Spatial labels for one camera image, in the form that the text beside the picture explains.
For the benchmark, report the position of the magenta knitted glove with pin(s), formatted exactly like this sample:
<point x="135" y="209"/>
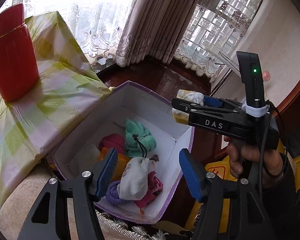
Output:
<point x="155" y="186"/>

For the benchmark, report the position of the teal knitted cloth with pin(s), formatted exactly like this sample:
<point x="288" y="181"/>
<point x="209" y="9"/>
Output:
<point x="139" y="140"/>

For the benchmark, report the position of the magenta knitted hat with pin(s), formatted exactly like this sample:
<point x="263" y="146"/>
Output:
<point x="113" y="141"/>

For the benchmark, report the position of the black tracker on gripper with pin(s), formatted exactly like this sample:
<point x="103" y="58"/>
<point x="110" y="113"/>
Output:
<point x="251" y="75"/>

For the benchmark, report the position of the white drawstring pouch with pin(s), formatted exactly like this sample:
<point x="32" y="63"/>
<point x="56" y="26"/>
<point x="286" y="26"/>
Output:
<point x="134" y="181"/>

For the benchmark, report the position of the white purple cardboard box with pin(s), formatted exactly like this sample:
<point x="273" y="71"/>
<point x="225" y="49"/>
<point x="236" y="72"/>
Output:
<point x="144" y="121"/>

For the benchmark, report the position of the beige velvet sofa cushion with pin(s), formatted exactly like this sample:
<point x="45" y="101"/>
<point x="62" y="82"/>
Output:
<point x="32" y="204"/>

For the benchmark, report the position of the floral lace curtain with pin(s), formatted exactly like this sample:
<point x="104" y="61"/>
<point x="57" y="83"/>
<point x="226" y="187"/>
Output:
<point x="97" y="25"/>

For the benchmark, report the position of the right hand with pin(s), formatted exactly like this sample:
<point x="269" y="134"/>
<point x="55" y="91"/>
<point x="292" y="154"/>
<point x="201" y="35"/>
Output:
<point x="272" y="158"/>

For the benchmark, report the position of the brown pleated curtain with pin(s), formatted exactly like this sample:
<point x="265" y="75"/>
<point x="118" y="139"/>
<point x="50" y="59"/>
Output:
<point x="154" y="28"/>

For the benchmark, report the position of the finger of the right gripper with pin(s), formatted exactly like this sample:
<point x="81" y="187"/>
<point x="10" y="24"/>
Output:
<point x="212" y="102"/>
<point x="182" y="105"/>

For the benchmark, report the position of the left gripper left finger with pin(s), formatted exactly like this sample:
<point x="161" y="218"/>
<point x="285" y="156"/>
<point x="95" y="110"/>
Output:
<point x="102" y="177"/>

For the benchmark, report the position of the green checkered plastic tablecloth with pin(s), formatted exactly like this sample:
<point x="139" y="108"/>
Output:
<point x="67" y="90"/>

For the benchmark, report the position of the red thermos jug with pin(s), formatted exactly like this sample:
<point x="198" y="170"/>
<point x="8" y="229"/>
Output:
<point x="18" y="65"/>

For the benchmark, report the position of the grey herringbone cloth pouch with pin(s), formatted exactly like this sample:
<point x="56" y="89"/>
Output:
<point x="84" y="159"/>

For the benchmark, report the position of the purple knitted hat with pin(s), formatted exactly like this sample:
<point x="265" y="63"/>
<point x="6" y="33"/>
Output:
<point x="112" y="194"/>

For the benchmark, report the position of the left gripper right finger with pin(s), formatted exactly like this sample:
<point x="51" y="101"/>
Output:
<point x="246" y="218"/>

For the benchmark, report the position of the orange mesh bag sponge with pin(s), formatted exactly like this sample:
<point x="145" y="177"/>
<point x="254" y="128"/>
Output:
<point x="121" y="163"/>

